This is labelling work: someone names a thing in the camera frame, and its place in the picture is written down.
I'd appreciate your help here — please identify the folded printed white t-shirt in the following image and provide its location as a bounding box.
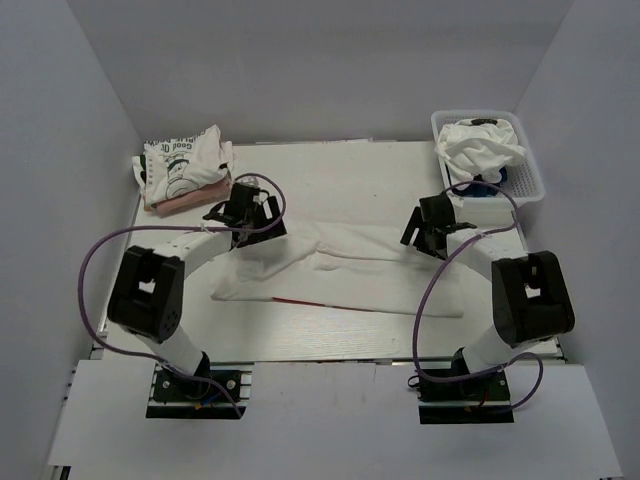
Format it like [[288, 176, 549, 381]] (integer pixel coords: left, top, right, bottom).
[[131, 125, 234, 209]]

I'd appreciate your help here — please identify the white plastic basket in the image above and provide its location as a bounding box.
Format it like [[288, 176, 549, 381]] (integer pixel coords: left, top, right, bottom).
[[431, 110, 545, 213]]

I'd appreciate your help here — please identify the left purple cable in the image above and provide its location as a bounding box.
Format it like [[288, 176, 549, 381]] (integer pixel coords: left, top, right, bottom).
[[79, 174, 287, 419]]

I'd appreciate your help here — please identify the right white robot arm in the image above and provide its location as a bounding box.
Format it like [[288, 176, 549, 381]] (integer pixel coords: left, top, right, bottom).
[[401, 193, 575, 399]]

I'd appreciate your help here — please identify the white t-shirt with tag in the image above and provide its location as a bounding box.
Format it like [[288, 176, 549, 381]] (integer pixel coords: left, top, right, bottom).
[[435, 118, 527, 184]]

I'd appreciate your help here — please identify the blue t-shirt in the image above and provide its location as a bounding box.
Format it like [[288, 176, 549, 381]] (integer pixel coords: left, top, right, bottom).
[[451, 167, 508, 198]]

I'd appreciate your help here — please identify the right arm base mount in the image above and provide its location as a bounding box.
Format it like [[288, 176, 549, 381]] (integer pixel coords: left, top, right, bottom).
[[407, 372, 514, 425]]

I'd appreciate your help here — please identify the white logo t-shirt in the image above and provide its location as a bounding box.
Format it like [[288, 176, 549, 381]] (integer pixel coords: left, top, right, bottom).
[[208, 221, 464, 318]]

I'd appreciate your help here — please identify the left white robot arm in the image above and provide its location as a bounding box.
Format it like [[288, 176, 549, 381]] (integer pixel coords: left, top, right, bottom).
[[107, 182, 286, 399]]

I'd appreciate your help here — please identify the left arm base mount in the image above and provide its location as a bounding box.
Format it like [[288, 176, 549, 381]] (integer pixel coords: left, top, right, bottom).
[[146, 363, 252, 420]]

